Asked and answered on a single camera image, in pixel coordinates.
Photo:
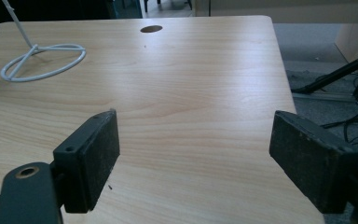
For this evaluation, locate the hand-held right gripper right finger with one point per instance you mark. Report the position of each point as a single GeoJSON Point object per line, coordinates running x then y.
{"type": "Point", "coordinates": [310, 161]}

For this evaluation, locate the black metal stand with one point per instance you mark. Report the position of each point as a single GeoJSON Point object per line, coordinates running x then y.
{"type": "Point", "coordinates": [338, 73]}

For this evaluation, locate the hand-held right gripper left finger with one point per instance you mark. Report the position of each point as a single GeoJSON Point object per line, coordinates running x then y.
{"type": "Point", "coordinates": [87, 161]}

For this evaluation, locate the aluminium floor rail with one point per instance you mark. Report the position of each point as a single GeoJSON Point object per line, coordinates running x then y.
{"type": "Point", "coordinates": [323, 97]}

